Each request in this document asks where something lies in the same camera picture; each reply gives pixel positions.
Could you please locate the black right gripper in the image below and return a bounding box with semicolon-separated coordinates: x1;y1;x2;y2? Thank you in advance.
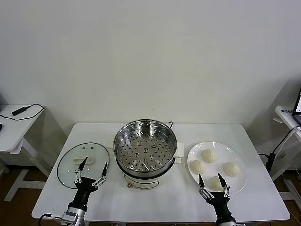
198;173;236;224

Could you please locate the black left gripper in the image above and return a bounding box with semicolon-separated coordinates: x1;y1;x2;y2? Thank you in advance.
70;156;108;212

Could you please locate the white steamed baozi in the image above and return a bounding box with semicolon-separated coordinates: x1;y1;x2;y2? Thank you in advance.
222;161;241;177
190;160;207;175
201;149;219;163
209;176;227;192

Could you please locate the glass lid with white handle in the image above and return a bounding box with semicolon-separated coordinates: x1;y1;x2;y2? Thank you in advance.
57;141;111;189

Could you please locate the steel steamer basket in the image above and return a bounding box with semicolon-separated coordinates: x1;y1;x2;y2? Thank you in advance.
112;119;178;176

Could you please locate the white round plate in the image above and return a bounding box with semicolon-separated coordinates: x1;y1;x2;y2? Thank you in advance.
187;141;248;195

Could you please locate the white electric cooker base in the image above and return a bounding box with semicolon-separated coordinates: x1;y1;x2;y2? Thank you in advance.
109;140;185;190

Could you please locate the white side table with adapter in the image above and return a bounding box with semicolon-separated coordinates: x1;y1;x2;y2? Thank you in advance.
0;103;51;202

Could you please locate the open laptop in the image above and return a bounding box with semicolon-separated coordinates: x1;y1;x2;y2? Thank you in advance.
293;87;301;128

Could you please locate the black power cable with plug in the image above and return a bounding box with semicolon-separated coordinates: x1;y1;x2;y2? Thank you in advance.
258;127;301;181

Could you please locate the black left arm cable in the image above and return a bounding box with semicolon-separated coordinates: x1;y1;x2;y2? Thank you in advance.
38;213;64;226

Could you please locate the thin black adapter cable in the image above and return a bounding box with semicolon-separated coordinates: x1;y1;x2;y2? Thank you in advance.
0;103;45;127

